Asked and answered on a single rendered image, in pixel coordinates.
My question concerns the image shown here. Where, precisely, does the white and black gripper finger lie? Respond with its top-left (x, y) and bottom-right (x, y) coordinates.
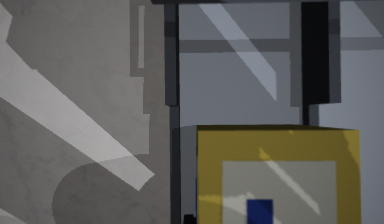
top-left (183, 214), bottom-right (196, 224)

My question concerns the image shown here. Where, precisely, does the yellow butter carton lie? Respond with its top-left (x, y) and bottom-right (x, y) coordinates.
top-left (196, 124), bottom-right (361, 224)

